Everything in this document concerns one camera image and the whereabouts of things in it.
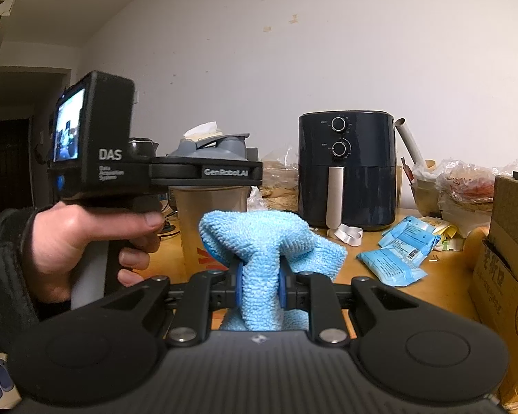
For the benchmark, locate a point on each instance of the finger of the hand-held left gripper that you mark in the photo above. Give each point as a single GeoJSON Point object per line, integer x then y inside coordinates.
{"type": "Point", "coordinates": [254, 173]}

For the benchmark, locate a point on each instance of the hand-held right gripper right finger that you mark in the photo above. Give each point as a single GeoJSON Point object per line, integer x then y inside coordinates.
{"type": "Point", "coordinates": [323, 306]}

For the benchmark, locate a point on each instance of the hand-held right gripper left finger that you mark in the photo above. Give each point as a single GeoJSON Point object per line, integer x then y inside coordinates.
{"type": "Point", "coordinates": [194, 302]}

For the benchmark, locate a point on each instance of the clear shaker bottle grey lid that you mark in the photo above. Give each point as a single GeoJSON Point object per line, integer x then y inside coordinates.
{"type": "Point", "coordinates": [211, 198]}

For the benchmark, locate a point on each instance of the blue microfiber cloth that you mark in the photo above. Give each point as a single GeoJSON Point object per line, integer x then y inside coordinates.
{"type": "Point", "coordinates": [263, 246]}

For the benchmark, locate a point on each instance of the person's left forearm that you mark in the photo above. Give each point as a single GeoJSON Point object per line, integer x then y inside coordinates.
{"type": "Point", "coordinates": [4, 276]}

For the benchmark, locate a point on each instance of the person's left hand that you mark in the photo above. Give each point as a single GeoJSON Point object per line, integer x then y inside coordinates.
{"type": "Point", "coordinates": [60, 246]}

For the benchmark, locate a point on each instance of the small bag of white pellets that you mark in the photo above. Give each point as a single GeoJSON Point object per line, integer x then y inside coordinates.
{"type": "Point", "coordinates": [257, 200]}

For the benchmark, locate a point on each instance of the clear bag of dried food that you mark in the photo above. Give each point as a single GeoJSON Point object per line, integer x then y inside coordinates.
{"type": "Point", "coordinates": [280, 181]}

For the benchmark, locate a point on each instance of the steel electric kettle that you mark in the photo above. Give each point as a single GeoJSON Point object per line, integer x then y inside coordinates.
{"type": "Point", "coordinates": [142, 146]}

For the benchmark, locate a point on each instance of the tissue box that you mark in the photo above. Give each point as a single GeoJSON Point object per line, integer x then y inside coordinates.
{"type": "Point", "coordinates": [203, 131]}

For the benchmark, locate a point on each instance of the blue snack packet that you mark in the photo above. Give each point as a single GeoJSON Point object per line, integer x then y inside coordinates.
{"type": "Point", "coordinates": [390, 267]}
{"type": "Point", "coordinates": [416, 225]}

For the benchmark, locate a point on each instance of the black phone stand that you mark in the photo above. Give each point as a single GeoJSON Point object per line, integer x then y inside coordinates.
{"type": "Point", "coordinates": [169, 224]}

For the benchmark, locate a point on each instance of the dark wooden door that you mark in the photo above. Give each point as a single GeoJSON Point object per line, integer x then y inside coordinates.
{"type": "Point", "coordinates": [8, 164]}

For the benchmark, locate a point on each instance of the blue packet with barcode label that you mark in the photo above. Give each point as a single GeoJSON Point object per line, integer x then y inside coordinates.
{"type": "Point", "coordinates": [408, 246]}

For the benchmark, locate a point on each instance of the black air fryer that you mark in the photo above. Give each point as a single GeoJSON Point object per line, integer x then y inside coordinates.
{"type": "Point", "coordinates": [362, 189]}

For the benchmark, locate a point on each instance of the yellow green packets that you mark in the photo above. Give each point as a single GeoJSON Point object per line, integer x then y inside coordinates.
{"type": "Point", "coordinates": [449, 235]}

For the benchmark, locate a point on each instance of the yellowish plastic cup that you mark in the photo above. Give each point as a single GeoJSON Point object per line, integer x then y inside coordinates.
{"type": "Point", "coordinates": [425, 194]}

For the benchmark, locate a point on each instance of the white cardboard tube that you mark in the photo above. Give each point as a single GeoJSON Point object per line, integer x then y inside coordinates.
{"type": "Point", "coordinates": [410, 142]}

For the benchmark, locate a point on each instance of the round yellow fruit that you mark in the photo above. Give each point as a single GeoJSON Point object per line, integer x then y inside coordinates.
{"type": "Point", "coordinates": [475, 246]}

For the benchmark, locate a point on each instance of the large taped cardboard box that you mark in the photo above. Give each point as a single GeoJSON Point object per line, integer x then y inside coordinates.
{"type": "Point", "coordinates": [509, 293]}

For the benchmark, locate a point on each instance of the clear bag of red food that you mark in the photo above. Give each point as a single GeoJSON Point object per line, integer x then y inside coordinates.
{"type": "Point", "coordinates": [470, 189]}

